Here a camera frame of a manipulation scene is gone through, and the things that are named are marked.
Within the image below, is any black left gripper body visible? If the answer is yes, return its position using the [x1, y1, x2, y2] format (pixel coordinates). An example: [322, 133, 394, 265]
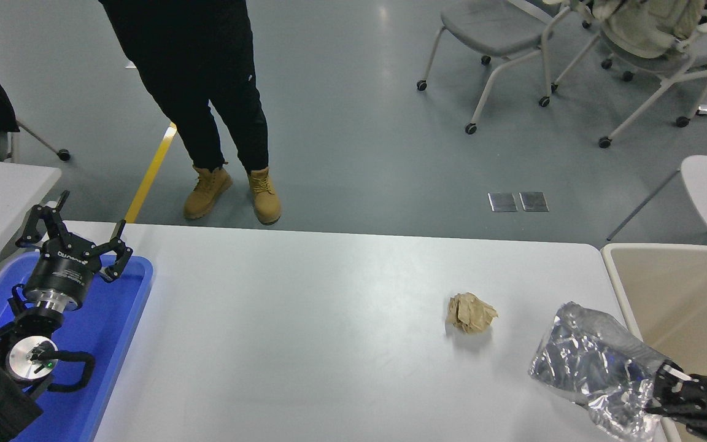
[25, 240, 102, 297]

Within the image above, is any large pale bin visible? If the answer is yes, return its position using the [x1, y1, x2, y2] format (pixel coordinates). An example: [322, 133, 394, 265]
[601, 244, 707, 442]

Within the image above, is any grey white-framed office chair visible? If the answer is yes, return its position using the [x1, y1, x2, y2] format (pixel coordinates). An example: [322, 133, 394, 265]
[550, 0, 707, 149]
[416, 0, 578, 134]

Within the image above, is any tan paper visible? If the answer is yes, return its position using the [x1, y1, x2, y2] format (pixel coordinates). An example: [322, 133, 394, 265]
[445, 292, 499, 334]

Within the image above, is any cream jacket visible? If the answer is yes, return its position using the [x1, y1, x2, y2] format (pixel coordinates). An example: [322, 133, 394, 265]
[592, 0, 707, 59]

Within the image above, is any silver foil tray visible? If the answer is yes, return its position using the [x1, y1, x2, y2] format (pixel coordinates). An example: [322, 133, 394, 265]
[528, 301, 692, 442]

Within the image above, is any blue plastic tray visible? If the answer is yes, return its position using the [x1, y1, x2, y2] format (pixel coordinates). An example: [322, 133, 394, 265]
[0, 250, 154, 442]

